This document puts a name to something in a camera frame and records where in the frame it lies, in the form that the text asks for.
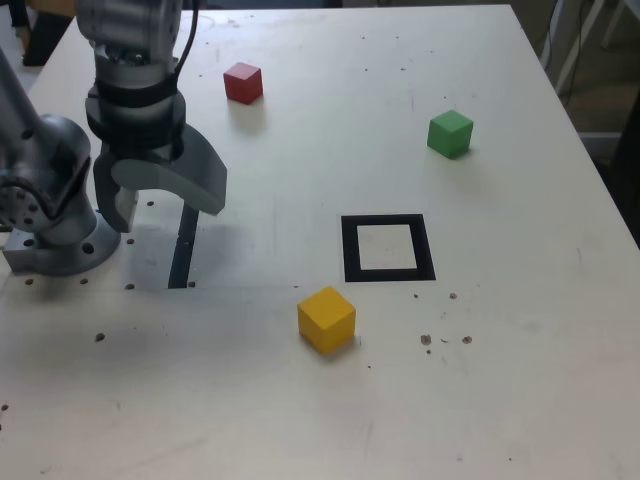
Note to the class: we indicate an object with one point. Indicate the black chair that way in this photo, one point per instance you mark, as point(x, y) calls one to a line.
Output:
point(40, 35)

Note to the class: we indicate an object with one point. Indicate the white metal frame legs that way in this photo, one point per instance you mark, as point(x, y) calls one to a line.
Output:
point(576, 45)

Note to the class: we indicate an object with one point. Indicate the black tape strip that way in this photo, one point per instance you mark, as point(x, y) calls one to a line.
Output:
point(180, 260)

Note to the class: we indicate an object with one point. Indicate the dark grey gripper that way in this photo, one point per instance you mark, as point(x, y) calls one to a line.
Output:
point(142, 150)

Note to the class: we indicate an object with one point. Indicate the red cube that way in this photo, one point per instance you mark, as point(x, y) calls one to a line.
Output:
point(242, 85)

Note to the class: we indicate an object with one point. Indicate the green cube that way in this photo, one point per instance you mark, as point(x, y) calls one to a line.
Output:
point(450, 135)

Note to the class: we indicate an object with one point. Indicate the black tape square outline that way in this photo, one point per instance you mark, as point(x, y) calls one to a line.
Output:
point(350, 250)

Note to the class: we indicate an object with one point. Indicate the dark furniture piece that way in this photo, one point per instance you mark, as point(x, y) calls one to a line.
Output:
point(630, 150)

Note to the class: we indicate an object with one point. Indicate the yellow cube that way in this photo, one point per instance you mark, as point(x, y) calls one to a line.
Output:
point(325, 320)

